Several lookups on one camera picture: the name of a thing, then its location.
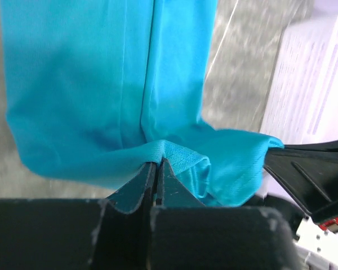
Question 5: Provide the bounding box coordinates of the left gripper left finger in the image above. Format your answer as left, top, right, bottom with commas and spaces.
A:
0, 163, 156, 269

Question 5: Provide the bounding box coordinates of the teal t shirt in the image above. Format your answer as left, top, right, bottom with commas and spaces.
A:
0, 1, 283, 206

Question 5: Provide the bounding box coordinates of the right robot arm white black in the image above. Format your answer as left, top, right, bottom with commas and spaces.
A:
257, 140, 338, 269

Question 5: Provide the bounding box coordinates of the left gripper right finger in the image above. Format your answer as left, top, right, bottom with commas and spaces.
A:
150, 159, 301, 269

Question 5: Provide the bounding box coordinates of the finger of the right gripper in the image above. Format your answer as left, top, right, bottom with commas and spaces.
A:
264, 141, 338, 224

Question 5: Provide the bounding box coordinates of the white plastic laundry basket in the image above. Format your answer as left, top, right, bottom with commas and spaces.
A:
260, 11, 338, 145

